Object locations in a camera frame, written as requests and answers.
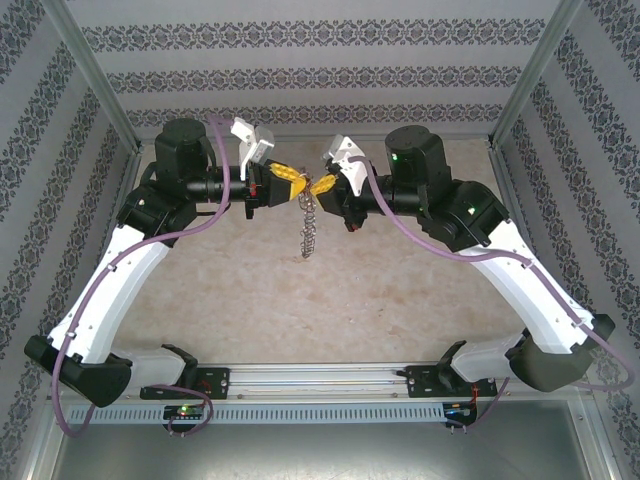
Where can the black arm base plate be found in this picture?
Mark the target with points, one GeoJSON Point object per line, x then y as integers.
{"type": "Point", "coordinates": [422, 382]}
{"type": "Point", "coordinates": [220, 382]}

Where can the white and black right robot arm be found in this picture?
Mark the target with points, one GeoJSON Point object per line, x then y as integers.
{"type": "Point", "coordinates": [525, 300]}

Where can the aluminium mounting rail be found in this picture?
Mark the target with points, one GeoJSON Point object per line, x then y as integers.
{"type": "Point", "coordinates": [320, 380]}

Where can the sheet metal panel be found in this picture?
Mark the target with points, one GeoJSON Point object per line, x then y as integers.
{"type": "Point", "coordinates": [320, 455]}

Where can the aluminium frame post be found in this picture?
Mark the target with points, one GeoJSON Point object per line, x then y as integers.
{"type": "Point", "coordinates": [95, 80]}
{"type": "Point", "coordinates": [537, 70]}

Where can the small circuit board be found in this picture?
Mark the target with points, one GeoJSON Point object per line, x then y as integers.
{"type": "Point", "coordinates": [460, 409]}
{"type": "Point", "coordinates": [185, 411]}

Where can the aluminium frame crossbar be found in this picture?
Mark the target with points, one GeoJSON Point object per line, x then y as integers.
{"type": "Point", "coordinates": [300, 138]}

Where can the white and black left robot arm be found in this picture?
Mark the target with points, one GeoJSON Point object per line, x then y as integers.
{"type": "Point", "coordinates": [110, 300]}

